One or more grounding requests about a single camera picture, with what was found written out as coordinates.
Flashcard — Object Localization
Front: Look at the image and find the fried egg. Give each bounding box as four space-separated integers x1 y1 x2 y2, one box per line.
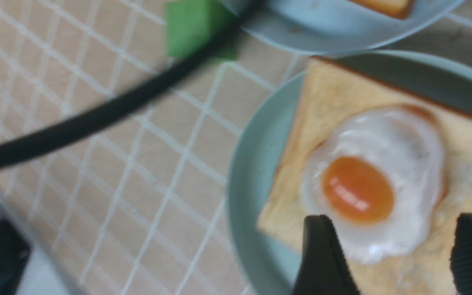
299 104 447 264

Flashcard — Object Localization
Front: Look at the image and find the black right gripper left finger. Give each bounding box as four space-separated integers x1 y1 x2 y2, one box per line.
293 215 360 295

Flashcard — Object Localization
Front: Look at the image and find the black cable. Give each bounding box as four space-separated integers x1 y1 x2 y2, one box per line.
0 0 261 177

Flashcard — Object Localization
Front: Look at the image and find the green cube block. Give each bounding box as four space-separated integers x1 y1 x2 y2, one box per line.
164 0 235 59

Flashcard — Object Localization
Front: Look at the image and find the light blue bread plate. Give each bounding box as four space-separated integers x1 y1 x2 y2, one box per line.
242 0 462 55

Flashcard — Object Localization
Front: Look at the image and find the mint green front plate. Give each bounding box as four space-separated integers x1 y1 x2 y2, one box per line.
226 50 472 295

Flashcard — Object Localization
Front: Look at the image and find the toast slice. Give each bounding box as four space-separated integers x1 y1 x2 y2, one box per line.
349 0 414 19
257 58 472 295

